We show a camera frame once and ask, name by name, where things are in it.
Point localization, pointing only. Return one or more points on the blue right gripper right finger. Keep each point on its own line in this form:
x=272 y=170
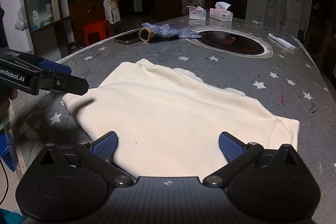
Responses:
x=234 y=149

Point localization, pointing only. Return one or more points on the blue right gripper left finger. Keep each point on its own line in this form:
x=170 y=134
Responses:
x=100 y=149

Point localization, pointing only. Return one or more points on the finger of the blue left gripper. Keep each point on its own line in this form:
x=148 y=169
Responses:
x=64 y=83
x=55 y=67

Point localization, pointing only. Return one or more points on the cream sweatshirt garment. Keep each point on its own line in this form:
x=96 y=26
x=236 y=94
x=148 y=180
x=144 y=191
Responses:
x=168 y=121

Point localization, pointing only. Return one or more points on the person left hand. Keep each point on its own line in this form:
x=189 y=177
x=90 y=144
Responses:
x=6 y=96

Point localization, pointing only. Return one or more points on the red plastic stool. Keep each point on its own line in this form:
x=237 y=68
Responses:
x=97 y=31

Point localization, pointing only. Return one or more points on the black smartphone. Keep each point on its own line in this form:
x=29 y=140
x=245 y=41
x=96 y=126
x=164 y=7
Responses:
x=129 y=38

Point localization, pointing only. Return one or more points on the white paper bag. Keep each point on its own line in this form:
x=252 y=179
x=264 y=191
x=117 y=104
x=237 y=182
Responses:
x=112 y=13

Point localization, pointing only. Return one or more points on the round black induction cooktop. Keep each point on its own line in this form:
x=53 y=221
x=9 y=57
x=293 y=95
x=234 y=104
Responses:
x=233 y=42

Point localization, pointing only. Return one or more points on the pink tissue box large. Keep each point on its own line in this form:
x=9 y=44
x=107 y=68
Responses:
x=220 y=12

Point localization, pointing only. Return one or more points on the water dispenser with blue bottle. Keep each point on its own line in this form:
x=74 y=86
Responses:
x=271 y=14

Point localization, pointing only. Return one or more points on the small pink tissue pack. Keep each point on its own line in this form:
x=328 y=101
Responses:
x=197 y=13

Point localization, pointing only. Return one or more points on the floor fan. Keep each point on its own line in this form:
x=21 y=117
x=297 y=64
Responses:
x=186 y=4

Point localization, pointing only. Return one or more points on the white refrigerator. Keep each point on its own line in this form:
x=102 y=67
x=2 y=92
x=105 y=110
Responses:
x=292 y=17

